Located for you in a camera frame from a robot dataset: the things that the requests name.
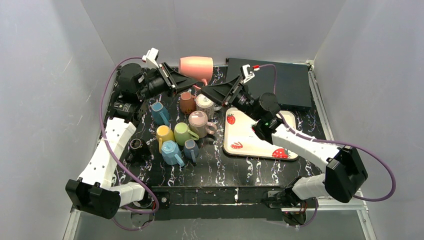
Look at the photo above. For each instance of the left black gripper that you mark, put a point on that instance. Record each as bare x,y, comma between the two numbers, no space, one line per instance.
168,79

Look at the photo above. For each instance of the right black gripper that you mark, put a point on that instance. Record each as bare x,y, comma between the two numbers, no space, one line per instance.
231,94

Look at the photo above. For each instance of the teal blue mug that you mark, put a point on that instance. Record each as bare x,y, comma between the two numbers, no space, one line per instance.
160,114

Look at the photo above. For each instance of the light green mug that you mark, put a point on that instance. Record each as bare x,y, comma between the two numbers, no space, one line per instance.
182,133

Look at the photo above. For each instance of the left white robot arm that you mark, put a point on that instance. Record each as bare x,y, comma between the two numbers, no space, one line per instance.
106,185

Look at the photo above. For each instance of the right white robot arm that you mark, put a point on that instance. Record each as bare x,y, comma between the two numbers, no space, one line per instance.
343,171

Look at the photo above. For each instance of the brown mug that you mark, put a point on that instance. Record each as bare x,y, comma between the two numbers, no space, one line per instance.
187,103

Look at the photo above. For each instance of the white floral mug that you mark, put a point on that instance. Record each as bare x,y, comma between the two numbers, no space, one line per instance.
206,105

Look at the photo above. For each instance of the beige pink mug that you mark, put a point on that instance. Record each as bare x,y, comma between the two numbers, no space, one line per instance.
200,124

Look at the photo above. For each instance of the yellow mug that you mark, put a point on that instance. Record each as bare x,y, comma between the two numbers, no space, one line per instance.
163,134

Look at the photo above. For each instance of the small grey blue mug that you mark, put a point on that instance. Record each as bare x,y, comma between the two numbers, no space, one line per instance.
191,150

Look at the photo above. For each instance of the light blue faceted mug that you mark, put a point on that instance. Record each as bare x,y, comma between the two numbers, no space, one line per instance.
171,153

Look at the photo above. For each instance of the black mug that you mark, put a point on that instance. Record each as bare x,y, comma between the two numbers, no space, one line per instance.
138,151

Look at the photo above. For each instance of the strawberry print white tray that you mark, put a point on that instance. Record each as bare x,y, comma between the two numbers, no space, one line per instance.
240,139

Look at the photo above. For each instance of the dark flat metal box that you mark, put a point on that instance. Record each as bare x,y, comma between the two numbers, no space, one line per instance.
289,82

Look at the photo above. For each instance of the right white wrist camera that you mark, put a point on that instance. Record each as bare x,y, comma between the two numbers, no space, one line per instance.
248,72

